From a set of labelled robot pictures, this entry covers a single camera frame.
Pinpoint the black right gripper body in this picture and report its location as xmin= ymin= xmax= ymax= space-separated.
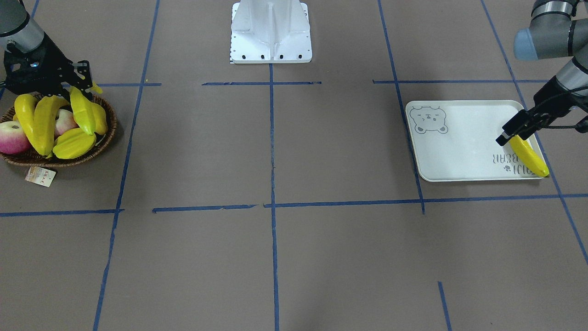
xmin=4 ymin=34 xmax=74 ymax=96

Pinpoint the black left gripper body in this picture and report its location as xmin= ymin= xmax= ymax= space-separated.
xmin=528 ymin=77 xmax=587 ymax=133

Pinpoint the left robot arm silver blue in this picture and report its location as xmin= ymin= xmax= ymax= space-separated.
xmin=496 ymin=0 xmax=588 ymax=146

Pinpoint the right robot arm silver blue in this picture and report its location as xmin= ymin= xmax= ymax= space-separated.
xmin=0 ymin=0 xmax=94 ymax=101

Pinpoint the white bear tray plate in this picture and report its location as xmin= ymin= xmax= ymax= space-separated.
xmin=405 ymin=100 xmax=545 ymax=182

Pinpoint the brown wicker basket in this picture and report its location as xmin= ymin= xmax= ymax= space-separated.
xmin=0 ymin=94 xmax=118 ymax=168

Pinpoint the white basket price tag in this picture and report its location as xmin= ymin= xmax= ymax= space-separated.
xmin=25 ymin=166 xmax=57 ymax=187

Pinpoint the pink apple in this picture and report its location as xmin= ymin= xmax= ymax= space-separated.
xmin=0 ymin=121 xmax=32 ymax=154

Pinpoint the white camera stand pole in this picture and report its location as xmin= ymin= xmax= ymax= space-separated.
xmin=230 ymin=0 xmax=313 ymax=63

